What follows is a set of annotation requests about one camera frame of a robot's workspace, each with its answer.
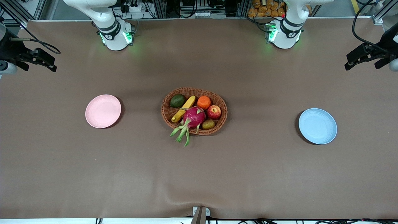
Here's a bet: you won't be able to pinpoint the yellow banana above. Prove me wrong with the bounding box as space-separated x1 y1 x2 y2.
171 95 196 123

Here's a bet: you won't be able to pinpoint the red apple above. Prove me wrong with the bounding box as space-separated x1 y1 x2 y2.
207 105 222 120

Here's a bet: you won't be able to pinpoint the pink plate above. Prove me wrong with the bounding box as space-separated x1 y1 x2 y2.
85 94 122 128

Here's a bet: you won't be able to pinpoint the light blue plate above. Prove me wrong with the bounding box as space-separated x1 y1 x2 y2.
298 108 338 145

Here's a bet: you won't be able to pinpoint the orange snack bags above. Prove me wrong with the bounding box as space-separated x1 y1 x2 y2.
248 0 286 18

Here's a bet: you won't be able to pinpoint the white power strip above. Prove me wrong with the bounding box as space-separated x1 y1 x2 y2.
122 0 143 13

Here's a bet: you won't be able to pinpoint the green avocado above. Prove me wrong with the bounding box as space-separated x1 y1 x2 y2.
170 94 186 109

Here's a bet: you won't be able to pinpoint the brown wicker basket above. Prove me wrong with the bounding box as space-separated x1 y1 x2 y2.
161 87 228 135

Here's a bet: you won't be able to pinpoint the orange fruit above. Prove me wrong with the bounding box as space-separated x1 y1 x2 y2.
197 96 211 110

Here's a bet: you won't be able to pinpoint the pink dragon fruit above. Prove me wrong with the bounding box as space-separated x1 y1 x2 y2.
169 106 206 147

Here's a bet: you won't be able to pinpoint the brown table cloth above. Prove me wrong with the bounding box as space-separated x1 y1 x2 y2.
0 17 398 220

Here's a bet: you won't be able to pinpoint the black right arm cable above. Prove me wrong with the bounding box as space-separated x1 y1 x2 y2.
0 5 61 55

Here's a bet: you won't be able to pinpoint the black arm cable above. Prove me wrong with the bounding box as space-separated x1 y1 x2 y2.
0 5 61 55
352 0 398 57

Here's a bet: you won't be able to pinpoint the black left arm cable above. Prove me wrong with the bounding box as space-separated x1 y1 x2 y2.
352 0 398 57

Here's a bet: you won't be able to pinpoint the aluminium frame post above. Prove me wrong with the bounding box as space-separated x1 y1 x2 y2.
372 0 398 26
0 0 48 22

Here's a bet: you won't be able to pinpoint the grey metal bracket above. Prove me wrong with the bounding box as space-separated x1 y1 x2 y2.
190 206 211 224

